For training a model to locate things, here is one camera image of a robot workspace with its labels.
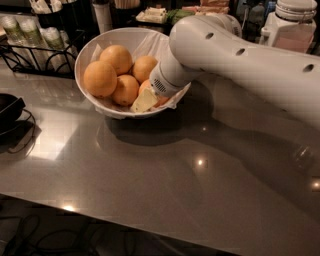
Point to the black wire cup rack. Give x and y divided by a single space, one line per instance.
11 60

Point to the green tea packets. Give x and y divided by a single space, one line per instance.
173 16

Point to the white bowl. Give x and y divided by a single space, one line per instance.
83 60

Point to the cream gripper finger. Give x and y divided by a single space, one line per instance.
146 100

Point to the wrapped cup stack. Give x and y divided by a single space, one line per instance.
16 39
55 41
36 44

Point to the wrapped cup stack middle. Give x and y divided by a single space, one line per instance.
36 44

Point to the orange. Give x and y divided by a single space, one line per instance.
142 67
118 57
100 79
126 90
146 84

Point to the wrapped cup stack left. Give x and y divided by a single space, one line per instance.
16 39

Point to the black pan on stand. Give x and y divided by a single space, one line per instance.
17 124

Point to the white paper cup stack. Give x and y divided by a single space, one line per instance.
103 16

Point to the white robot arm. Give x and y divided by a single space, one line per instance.
199 44

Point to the cream sachet packets left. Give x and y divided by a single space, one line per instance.
152 15

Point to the white paper bowl liner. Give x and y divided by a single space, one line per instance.
139 42

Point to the wrapped cup stack right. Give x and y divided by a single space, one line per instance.
55 41

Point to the black condiment shelf rack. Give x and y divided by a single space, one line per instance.
199 7

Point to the white appliance with jar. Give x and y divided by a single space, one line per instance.
290 26

